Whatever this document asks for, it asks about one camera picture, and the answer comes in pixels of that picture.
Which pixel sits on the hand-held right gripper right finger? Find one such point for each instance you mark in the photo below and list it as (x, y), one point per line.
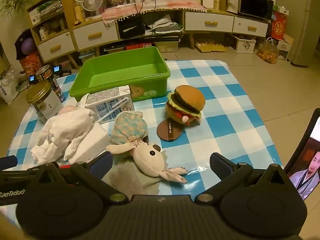
(220, 163)

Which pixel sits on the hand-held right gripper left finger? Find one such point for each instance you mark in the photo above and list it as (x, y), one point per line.
(102, 160)

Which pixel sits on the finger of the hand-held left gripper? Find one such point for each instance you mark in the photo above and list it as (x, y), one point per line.
(7, 160)

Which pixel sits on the white foam block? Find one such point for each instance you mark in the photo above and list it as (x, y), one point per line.
(92, 142)

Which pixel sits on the rabbit doll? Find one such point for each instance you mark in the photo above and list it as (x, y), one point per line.
(150, 160)

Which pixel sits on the white cloth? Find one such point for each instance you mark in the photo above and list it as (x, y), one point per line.
(62, 130)

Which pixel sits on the pink plush toy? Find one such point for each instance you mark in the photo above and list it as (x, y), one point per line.
(67, 109)

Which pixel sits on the green plastic bin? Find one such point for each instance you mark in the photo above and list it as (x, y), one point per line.
(125, 70)

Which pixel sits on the blue white checked tablecloth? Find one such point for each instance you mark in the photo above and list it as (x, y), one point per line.
(225, 130)

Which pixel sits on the white milk carton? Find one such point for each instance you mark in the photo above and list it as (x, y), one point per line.
(110, 100)

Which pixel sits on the brown round plush disc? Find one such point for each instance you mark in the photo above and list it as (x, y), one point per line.
(165, 130)

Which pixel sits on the clear jar with gold lid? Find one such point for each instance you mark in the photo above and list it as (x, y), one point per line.
(42, 105)

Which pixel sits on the burger plush toy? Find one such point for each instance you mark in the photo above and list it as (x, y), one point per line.
(186, 100)

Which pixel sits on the small device with lit screen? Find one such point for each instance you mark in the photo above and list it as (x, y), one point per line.
(32, 78)
(57, 68)

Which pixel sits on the phone showing video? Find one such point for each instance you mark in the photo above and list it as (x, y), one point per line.
(307, 170)

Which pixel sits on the dark tin can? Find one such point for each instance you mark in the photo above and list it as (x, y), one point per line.
(47, 75)

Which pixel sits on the orange printed bag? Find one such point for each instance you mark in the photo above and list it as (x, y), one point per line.
(30, 63)

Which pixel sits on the purple ball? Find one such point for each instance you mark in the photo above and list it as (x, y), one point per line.
(28, 45)

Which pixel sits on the egg tray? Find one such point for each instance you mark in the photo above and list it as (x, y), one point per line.
(210, 46)

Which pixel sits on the white plastic basket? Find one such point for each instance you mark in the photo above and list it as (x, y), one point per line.
(245, 45)

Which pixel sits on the bag of oranges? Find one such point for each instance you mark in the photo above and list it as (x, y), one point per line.
(268, 52)

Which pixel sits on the wooden shelf unit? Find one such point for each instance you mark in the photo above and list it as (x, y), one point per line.
(50, 45)

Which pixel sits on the clear storage box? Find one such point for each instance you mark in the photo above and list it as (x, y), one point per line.
(167, 46)

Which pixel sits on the cardboard box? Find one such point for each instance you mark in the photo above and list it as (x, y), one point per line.
(285, 47)

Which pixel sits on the long wooden low cabinet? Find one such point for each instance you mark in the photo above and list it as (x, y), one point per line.
(212, 22)

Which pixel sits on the red gift box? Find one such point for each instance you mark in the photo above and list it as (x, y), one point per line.
(278, 26)

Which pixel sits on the pile of papers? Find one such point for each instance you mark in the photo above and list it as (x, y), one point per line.
(162, 23)

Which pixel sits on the black microwave oven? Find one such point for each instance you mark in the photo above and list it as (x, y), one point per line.
(255, 5)

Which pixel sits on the white box beside microwave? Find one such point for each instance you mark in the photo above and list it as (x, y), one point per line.
(233, 0)

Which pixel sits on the grey refrigerator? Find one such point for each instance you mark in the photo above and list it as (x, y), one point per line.
(305, 22)

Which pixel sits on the pink cloth runner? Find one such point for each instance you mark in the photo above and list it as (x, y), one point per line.
(175, 5)

